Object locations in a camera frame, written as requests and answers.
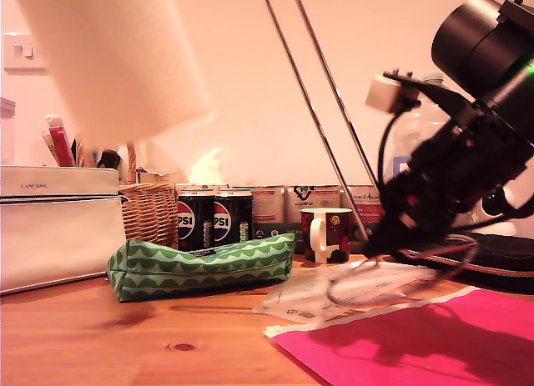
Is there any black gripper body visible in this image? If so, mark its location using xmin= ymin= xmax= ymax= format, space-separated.
xmin=402 ymin=104 xmax=527 ymax=214

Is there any metal wire towel stand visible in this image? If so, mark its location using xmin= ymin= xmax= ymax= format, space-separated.
xmin=264 ymin=0 xmax=481 ymax=308

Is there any white paper towel roll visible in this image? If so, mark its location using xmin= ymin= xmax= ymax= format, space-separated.
xmin=10 ymin=0 xmax=216 ymax=148

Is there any shrink-wrapped silver food tin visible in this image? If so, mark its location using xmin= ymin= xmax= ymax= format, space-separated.
xmin=345 ymin=185 xmax=387 ymax=227
xmin=285 ymin=184 xmax=341 ymax=225
xmin=251 ymin=186 xmax=287 ymax=225

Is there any large clear water bottle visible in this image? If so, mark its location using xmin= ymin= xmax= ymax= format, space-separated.
xmin=391 ymin=71 xmax=456 ymax=187

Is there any dark red mug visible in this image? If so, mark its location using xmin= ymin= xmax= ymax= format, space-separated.
xmin=300 ymin=208 xmax=354 ymax=264

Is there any black zip case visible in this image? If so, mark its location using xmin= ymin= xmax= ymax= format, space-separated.
xmin=391 ymin=231 xmax=534 ymax=295

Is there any dark green flat box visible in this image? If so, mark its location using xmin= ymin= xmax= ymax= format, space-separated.
xmin=252 ymin=222 xmax=376 ymax=253

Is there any pink paper sheet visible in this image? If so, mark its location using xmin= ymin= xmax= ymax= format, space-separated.
xmin=269 ymin=288 xmax=534 ymax=386

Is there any clear plastic bag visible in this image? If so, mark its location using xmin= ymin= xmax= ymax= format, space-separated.
xmin=252 ymin=260 xmax=441 ymax=325

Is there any black Pepsi can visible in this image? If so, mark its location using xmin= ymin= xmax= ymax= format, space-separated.
xmin=214 ymin=192 xmax=254 ymax=248
xmin=177 ymin=193 xmax=216 ymax=252

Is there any white paper sheet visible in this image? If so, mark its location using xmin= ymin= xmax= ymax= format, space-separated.
xmin=261 ymin=284 xmax=476 ymax=339

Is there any green patterned pouch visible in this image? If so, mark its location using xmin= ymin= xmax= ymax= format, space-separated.
xmin=107 ymin=233 xmax=296 ymax=303

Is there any small white carton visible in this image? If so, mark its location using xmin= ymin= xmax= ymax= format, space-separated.
xmin=137 ymin=168 xmax=176 ymax=185

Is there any wicker basket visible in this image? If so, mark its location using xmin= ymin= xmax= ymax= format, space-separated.
xmin=118 ymin=142 xmax=177 ymax=248

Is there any white Lancome bag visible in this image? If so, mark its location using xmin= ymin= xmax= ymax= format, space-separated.
xmin=0 ymin=165 xmax=127 ymax=296

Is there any red and white tube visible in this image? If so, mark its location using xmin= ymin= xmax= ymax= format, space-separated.
xmin=43 ymin=114 xmax=76 ymax=168

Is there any cream tube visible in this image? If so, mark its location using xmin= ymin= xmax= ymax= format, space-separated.
xmin=40 ymin=130 xmax=59 ymax=168

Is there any clear storage jar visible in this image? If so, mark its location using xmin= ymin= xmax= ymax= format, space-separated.
xmin=0 ymin=98 xmax=17 ymax=166

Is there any small white round camera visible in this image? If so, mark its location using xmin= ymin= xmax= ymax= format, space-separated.
xmin=471 ymin=185 xmax=517 ymax=235

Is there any black camera cable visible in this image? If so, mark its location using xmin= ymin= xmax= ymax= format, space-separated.
xmin=376 ymin=98 xmax=422 ymax=191

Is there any white light switch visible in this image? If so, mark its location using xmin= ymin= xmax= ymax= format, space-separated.
xmin=3 ymin=33 xmax=47 ymax=74

